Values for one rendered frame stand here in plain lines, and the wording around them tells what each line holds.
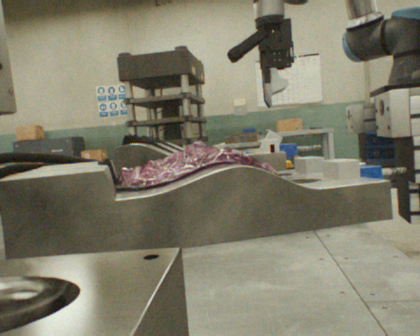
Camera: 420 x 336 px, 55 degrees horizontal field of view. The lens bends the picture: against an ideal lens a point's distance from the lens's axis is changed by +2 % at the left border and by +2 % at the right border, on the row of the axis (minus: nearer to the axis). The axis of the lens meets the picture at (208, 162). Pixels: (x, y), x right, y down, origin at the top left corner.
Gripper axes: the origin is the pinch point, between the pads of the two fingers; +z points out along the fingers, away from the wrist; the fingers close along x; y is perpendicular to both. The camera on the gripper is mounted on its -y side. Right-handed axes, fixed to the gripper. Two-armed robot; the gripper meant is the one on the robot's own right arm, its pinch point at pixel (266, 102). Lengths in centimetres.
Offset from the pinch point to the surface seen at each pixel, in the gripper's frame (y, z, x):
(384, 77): 232, -63, 601
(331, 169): 6.9, 14.0, -39.3
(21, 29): -432, -232, 672
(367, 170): 12.2, 14.6, -39.5
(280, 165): 0.9, 14.9, -17.7
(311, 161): 5.3, 13.3, -30.7
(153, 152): -26.5, 9.8, -17.8
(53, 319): -15, 14, -87
